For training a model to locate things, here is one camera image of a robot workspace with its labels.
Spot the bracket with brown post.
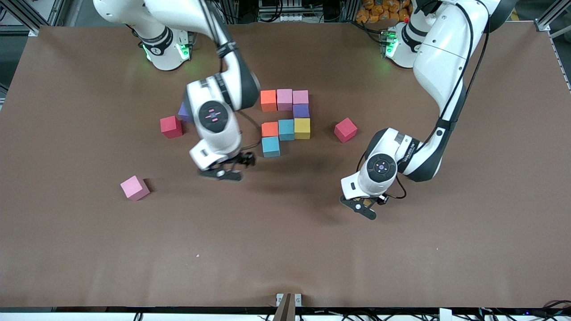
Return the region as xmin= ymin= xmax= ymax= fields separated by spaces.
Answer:
xmin=276 ymin=293 xmax=302 ymax=321

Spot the orange fruit net bag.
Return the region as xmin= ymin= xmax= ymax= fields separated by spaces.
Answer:
xmin=356 ymin=0 xmax=411 ymax=24

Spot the brown table cover sheet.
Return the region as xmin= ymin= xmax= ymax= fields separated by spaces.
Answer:
xmin=0 ymin=21 xmax=571 ymax=309

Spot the magenta red foam cube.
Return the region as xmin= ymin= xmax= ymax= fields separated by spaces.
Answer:
xmin=334 ymin=117 xmax=358 ymax=144

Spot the blue foam cube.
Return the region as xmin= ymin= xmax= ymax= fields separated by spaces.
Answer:
xmin=261 ymin=136 xmax=281 ymax=158
xmin=278 ymin=119 xmax=295 ymax=141

